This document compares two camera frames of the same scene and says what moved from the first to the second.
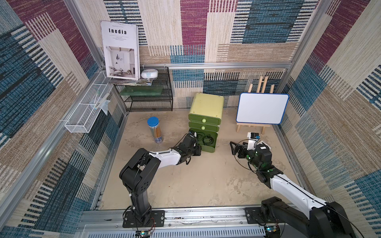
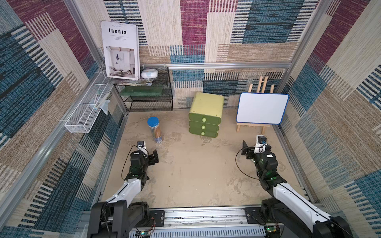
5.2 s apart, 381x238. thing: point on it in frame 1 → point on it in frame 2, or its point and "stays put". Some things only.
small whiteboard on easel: [261, 109] stays put
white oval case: [149, 73] stays put
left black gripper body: [195, 151] → [148, 161]
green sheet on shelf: [142, 90] stays put
